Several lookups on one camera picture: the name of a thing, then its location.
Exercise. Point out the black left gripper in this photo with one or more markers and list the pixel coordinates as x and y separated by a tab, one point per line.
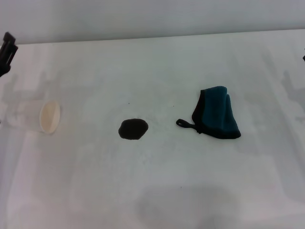
3	71

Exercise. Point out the white plastic cup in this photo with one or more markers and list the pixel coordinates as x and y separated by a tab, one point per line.
49	117

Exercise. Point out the blue rag with black trim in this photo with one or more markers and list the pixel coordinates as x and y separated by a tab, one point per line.
215	112

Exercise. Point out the black liquid stain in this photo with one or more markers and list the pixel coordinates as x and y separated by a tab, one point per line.
133	129

